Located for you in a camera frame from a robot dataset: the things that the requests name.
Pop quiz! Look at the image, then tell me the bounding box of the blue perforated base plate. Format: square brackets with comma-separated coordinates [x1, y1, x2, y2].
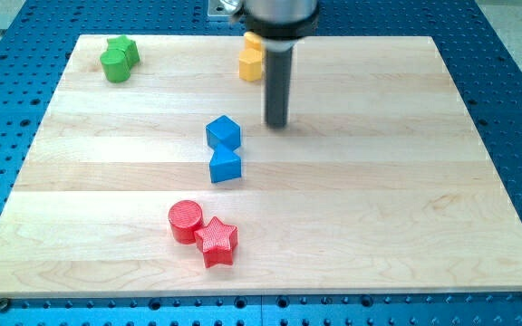
[0, 1, 522, 325]

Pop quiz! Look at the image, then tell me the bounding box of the yellow hexagon block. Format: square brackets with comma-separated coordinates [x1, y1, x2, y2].
[238, 48, 263, 82]

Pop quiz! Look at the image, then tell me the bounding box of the silver metal bracket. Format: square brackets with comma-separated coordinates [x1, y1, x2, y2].
[207, 0, 236, 19]

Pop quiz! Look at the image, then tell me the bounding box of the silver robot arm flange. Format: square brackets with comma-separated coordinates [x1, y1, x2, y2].
[230, 0, 319, 52]

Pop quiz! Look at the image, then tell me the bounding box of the blue triangle block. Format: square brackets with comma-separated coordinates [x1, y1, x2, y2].
[209, 144, 242, 183]

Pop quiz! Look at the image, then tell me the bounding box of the light wooden board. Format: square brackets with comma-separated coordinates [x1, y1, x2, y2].
[0, 34, 522, 298]

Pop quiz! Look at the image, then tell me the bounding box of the green cylinder block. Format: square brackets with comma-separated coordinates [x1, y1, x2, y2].
[100, 50, 131, 83]

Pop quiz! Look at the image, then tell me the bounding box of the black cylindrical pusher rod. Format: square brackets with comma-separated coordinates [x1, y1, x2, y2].
[265, 48, 293, 129]

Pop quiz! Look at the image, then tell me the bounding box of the red cylinder block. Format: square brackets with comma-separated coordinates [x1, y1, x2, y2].
[168, 200, 204, 245]

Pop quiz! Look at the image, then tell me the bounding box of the blue cube block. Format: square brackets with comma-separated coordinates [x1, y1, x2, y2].
[206, 115, 241, 150]

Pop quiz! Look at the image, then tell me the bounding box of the green star block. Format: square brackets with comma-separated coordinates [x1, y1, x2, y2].
[107, 35, 140, 68]

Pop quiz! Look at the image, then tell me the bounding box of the red star block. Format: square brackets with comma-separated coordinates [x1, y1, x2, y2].
[194, 216, 238, 268]

